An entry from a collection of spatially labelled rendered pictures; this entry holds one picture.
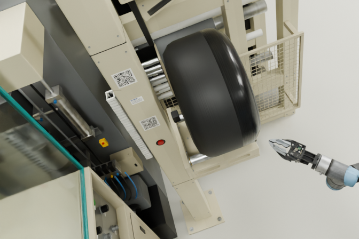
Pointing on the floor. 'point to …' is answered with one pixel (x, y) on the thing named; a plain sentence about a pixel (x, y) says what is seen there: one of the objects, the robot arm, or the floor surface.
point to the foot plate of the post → (194, 226)
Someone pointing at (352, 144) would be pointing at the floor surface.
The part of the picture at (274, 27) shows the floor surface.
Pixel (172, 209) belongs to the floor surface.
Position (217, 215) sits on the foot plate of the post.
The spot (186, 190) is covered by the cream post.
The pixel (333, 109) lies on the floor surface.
